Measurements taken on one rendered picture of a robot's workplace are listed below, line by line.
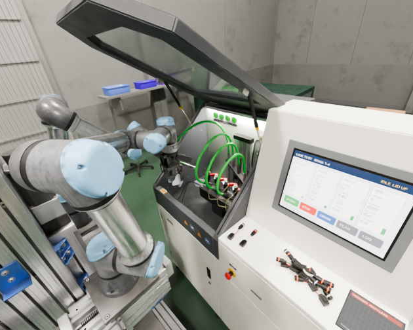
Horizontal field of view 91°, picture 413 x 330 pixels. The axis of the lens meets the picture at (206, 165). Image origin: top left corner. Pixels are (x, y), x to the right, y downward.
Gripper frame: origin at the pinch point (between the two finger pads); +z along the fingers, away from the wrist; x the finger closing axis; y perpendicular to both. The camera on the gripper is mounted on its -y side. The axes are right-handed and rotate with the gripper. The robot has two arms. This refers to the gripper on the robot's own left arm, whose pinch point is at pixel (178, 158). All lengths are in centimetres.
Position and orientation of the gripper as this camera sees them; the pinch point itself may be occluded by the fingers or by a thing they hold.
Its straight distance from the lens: 131.2
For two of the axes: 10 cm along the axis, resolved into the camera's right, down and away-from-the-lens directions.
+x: 0.8, 3.0, -9.5
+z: 7.5, 6.1, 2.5
